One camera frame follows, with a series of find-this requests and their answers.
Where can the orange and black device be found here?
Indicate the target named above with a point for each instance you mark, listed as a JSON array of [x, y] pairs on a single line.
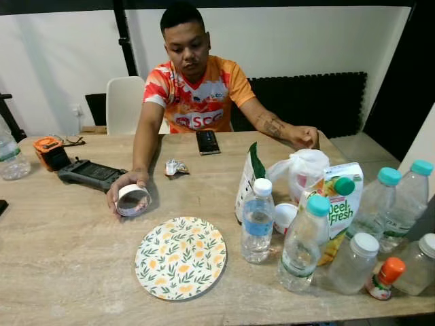
[[47, 151]]

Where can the white tape roll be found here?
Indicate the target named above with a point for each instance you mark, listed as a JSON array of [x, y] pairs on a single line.
[[143, 204]]

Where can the small white round container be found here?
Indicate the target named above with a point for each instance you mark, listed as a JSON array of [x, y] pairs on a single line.
[[284, 216]]

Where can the dark eyeglasses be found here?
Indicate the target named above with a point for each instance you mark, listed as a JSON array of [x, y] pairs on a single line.
[[73, 141]]

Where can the man's left hand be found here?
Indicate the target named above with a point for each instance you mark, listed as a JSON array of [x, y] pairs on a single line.
[[303, 136]]

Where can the black smartphone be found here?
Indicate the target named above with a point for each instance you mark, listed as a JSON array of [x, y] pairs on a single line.
[[207, 141]]

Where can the white and green snack bag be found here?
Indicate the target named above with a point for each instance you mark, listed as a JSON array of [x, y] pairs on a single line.
[[248, 173]]

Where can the white cap water bottle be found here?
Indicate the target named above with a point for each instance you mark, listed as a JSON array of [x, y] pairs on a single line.
[[257, 221]]

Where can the man's right hand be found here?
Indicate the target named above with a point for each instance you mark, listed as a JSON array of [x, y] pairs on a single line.
[[126, 185]]

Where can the juice carton green cap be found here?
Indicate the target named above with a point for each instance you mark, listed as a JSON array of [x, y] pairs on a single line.
[[345, 207]]

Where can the black pole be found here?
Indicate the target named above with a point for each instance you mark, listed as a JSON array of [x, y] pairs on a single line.
[[124, 34]]

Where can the floral round plate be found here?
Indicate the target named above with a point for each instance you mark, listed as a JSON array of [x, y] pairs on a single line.
[[180, 258]]

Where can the black stand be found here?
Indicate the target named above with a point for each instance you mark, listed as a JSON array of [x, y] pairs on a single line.
[[10, 115]]

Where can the small bottle orange cap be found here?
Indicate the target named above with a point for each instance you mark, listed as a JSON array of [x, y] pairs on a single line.
[[387, 275]]

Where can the teal cap water bottle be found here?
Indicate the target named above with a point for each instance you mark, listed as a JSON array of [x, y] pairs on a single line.
[[409, 200], [302, 244], [375, 204]]

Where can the white plastic bag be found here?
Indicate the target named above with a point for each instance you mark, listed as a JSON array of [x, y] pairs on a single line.
[[302, 170]]

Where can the white chair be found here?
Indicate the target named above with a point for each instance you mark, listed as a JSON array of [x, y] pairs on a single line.
[[124, 105]]

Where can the black foam wall panel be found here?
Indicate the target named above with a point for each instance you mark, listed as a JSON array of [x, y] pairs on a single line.
[[312, 102]]

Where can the white wall socket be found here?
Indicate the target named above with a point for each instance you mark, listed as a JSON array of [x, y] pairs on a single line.
[[75, 109]]

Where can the clear jar white lid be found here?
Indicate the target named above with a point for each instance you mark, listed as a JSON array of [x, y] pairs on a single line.
[[353, 263], [417, 266]]

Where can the crumpled foil wrapper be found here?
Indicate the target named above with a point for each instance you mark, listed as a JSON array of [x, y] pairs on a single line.
[[175, 168]]

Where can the clear water bottle green label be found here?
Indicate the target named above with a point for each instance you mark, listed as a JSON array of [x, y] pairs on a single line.
[[8, 156]]

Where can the man in orange jersey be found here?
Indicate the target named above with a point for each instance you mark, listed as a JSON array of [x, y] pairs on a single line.
[[200, 95]]

